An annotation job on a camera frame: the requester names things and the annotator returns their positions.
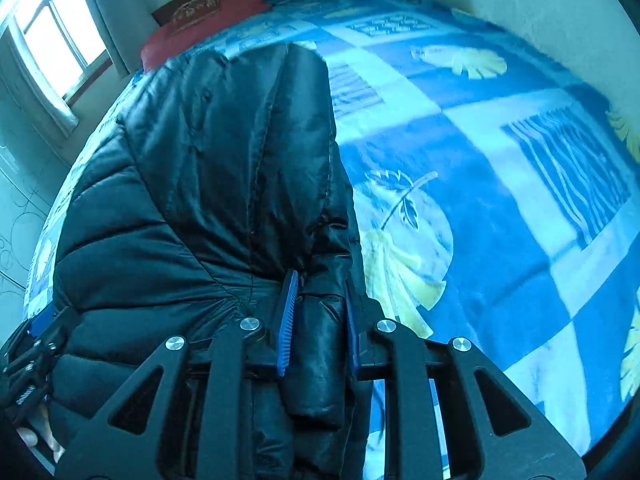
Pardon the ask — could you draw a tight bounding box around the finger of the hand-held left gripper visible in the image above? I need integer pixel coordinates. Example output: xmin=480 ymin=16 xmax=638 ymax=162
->
xmin=26 ymin=305 xmax=82 ymax=361

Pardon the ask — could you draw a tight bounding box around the blue leaf-print bed sheet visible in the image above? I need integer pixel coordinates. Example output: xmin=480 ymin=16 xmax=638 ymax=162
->
xmin=22 ymin=0 xmax=640 ymax=480

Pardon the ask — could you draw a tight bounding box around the person's left hand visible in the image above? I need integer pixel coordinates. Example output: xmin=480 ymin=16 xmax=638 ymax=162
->
xmin=16 ymin=402 xmax=67 ymax=465

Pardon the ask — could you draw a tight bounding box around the white circle-pattern sliding wardrobe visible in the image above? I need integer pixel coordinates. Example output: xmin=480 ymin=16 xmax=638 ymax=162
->
xmin=0 ymin=75 xmax=71 ymax=346

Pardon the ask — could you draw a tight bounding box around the red pillow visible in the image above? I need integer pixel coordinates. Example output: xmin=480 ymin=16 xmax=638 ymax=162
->
xmin=140 ymin=0 xmax=273 ymax=72

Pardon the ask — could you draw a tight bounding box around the window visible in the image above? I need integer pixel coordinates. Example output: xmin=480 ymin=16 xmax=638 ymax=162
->
xmin=0 ymin=0 xmax=113 ymax=106

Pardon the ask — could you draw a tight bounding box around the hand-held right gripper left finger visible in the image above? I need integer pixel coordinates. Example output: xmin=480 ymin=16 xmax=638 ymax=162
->
xmin=55 ymin=269 xmax=301 ymax=480

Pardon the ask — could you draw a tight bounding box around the white curtain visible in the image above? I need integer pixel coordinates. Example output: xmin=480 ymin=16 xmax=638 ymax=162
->
xmin=0 ymin=25 xmax=80 ymax=137
xmin=75 ymin=0 xmax=138 ymax=80

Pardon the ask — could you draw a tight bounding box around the black puffer jacket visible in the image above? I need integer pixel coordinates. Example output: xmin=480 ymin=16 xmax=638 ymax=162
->
xmin=47 ymin=42 xmax=371 ymax=480

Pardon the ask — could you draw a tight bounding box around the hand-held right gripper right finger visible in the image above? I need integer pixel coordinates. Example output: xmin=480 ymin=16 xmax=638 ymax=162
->
xmin=345 ymin=280 xmax=587 ymax=480

